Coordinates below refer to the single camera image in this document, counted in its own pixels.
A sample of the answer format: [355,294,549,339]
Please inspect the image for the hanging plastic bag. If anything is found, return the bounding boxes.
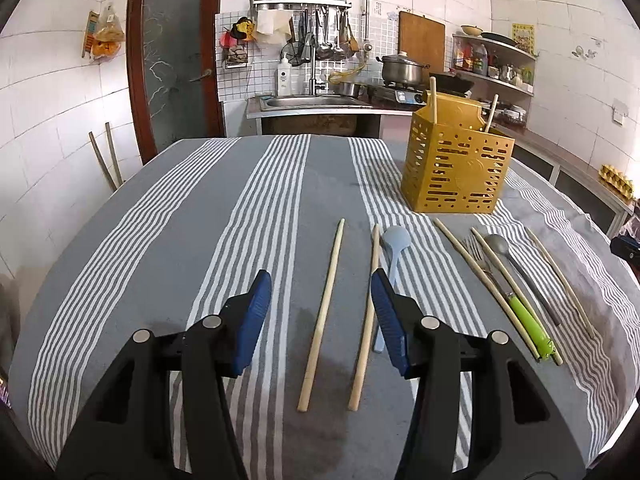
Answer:
[92,5,126,63]

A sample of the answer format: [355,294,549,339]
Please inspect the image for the metal wall rack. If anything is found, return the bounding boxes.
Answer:
[251,0,353,11]

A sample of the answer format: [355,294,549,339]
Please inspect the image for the sink counter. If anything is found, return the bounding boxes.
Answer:
[245,95,386,138]

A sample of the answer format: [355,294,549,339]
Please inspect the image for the yellow perforated utensil holder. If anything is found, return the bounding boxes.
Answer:
[400,89,516,215]

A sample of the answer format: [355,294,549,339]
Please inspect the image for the hanging kitchen utensils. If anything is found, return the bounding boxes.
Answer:
[297,7,360,61]

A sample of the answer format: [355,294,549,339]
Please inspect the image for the steel faucet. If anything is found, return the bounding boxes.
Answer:
[307,45,326,96]

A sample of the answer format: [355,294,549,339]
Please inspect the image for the brown framed glass door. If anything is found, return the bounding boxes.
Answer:
[126,0,226,166]

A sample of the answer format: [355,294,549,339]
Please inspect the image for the steel kitchen sink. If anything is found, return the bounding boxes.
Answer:
[257,92,373,111]

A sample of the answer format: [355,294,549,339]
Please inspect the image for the rectangular wooden cutting board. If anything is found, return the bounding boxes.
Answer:
[397,10,447,75]

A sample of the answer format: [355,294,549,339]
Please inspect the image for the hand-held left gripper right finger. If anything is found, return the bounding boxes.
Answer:
[370,267,588,480]

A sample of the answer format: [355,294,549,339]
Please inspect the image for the hanging white cloth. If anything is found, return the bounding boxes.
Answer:
[255,10,294,47]

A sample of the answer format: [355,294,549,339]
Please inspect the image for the grey metal spoon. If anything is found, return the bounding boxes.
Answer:
[484,233,561,325]

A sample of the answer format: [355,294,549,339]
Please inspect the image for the wooden stick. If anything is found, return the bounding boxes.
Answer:
[105,121,124,186]
[89,131,117,193]

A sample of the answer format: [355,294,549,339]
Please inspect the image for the egg carton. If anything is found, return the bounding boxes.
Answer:
[599,162,633,196]

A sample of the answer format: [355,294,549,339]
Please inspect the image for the row of condiment bottles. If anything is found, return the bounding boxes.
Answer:
[455,42,490,75]

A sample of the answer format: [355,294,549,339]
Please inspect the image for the green handled metal fork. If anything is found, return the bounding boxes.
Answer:
[462,236,556,358]

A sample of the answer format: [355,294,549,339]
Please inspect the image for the steel pot with lid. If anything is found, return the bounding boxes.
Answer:
[376,51,430,86]

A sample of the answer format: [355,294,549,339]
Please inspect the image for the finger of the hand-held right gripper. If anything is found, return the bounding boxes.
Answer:
[610,236,640,262]

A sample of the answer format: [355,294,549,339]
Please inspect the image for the gas stove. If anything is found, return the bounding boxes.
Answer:
[372,85,432,108]

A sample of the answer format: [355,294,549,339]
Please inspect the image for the yellow wall poster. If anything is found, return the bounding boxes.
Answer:
[510,22,536,56]

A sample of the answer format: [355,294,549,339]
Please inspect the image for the light blue plastic spoon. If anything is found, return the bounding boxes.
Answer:
[372,225,414,353]

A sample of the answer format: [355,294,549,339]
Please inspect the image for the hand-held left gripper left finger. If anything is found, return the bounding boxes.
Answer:
[55,269,273,480]

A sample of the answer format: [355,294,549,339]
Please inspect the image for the white soap bottle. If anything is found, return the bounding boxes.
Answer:
[276,52,293,97]

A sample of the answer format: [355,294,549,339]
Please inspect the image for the black wok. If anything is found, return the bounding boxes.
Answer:
[435,72,475,96]

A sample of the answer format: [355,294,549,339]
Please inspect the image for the grey striped tablecloth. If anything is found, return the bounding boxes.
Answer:
[7,135,636,480]

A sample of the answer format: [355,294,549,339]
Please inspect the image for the corner wall shelf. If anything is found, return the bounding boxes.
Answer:
[452,30,538,126]

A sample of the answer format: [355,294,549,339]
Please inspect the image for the kitchen counter cabinet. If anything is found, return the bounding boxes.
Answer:
[500,125,636,236]

